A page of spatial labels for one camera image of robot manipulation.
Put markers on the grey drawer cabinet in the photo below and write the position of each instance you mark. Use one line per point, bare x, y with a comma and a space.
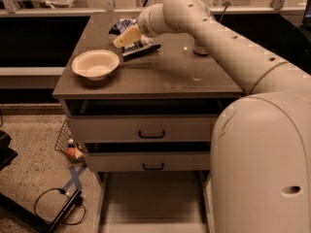
170, 82

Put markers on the blue tape cross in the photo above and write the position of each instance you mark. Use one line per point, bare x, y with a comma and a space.
75, 177

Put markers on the blue chip bag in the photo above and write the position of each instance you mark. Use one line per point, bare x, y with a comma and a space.
137, 49

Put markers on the middle drawer with black handle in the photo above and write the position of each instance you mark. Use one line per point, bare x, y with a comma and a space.
148, 161

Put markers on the drawer with black handle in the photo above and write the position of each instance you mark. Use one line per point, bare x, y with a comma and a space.
141, 129
148, 161

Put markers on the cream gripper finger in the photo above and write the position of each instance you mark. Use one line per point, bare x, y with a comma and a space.
128, 36

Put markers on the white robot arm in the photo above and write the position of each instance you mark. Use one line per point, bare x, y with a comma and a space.
261, 143

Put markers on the top drawer with black handle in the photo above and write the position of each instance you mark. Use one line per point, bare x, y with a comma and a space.
141, 129

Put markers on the white paper bowl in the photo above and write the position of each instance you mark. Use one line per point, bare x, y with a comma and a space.
95, 65

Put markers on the green soda can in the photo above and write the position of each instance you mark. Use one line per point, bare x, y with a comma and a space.
199, 50

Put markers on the orange bottle in basket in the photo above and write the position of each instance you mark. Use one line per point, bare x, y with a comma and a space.
71, 150

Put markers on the wire mesh basket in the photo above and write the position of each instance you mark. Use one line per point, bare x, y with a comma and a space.
61, 144

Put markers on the open bottom drawer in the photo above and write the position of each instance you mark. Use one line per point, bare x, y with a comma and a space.
154, 202

